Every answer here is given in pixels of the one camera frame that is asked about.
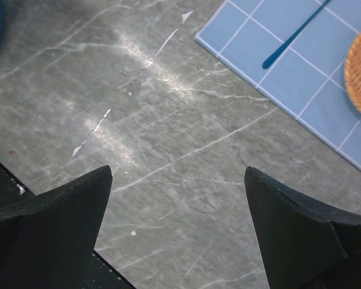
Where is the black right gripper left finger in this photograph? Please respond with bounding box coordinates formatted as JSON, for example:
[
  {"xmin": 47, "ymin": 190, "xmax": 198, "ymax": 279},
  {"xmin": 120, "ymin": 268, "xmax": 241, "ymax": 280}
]
[{"xmin": 0, "ymin": 165, "xmax": 113, "ymax": 288}]

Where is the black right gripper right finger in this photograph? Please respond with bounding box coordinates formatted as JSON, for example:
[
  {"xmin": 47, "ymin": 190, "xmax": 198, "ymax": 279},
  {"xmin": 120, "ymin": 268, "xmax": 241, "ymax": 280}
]
[{"xmin": 244, "ymin": 167, "xmax": 361, "ymax": 288}]

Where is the blue checked placemat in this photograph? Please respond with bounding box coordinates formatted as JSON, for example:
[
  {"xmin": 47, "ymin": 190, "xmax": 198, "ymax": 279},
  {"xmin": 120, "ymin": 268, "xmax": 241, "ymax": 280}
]
[{"xmin": 196, "ymin": 0, "xmax": 361, "ymax": 170}]

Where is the blue fork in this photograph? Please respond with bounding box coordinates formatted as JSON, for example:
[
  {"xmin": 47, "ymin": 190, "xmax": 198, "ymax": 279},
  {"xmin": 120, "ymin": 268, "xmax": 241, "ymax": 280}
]
[{"xmin": 262, "ymin": 0, "xmax": 332, "ymax": 70}]

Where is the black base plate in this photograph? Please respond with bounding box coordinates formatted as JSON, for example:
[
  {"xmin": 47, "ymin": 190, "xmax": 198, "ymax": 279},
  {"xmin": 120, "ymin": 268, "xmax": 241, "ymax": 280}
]
[{"xmin": 0, "ymin": 163, "xmax": 134, "ymax": 289}]

